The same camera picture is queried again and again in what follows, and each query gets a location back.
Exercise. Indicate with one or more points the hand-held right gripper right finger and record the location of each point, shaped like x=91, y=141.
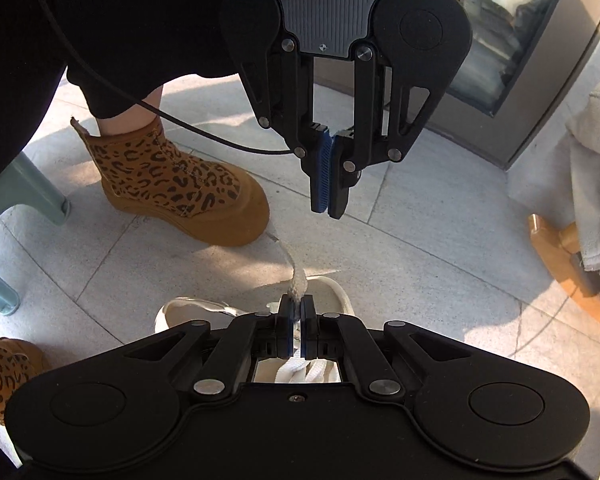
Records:
x=312, y=332

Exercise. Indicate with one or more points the cream shoelace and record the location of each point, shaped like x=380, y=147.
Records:
x=296, y=285

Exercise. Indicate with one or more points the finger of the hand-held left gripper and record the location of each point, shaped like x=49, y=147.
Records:
x=322, y=175
x=342, y=180

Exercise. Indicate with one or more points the glass door with dark frame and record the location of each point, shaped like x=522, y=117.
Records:
x=545, y=110

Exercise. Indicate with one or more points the leopard print ankle boot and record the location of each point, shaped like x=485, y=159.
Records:
x=180, y=185
x=10, y=375

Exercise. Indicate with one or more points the cream canvas shoe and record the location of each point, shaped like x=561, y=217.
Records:
x=180, y=310

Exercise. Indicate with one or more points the light blue stool leg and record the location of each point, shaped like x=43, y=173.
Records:
x=30, y=195

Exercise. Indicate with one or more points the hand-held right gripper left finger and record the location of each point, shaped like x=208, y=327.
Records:
x=286, y=332

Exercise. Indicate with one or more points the person's left leg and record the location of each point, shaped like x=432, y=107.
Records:
x=120, y=50

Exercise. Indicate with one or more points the wooden rocking chair base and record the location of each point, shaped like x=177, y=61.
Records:
x=550, y=255

